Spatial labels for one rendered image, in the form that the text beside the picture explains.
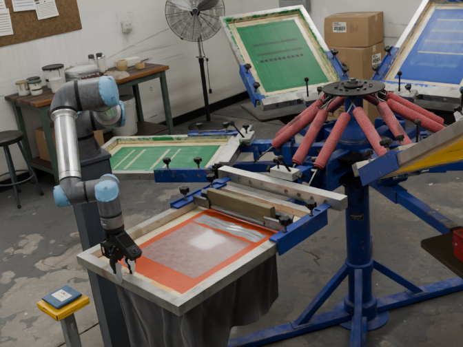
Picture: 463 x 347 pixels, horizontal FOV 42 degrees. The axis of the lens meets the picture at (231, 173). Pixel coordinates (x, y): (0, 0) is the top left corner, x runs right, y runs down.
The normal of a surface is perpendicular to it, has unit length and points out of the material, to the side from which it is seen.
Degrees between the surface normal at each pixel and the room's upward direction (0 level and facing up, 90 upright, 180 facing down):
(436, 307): 0
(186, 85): 90
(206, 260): 0
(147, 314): 94
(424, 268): 0
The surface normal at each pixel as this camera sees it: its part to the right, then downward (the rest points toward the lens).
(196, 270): -0.11, -0.92
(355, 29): -0.59, 0.34
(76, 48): 0.72, 0.18
